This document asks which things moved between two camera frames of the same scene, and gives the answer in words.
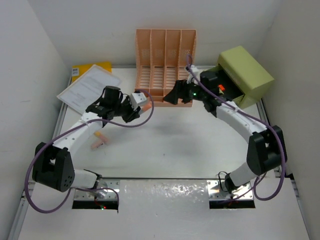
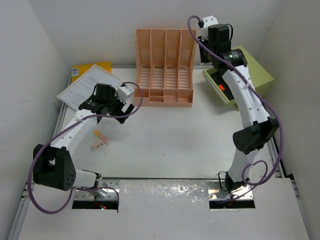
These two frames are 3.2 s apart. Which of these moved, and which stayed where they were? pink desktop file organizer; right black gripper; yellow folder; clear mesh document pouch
Moved: right black gripper
Stayed: clear mesh document pouch; pink desktop file organizer; yellow folder
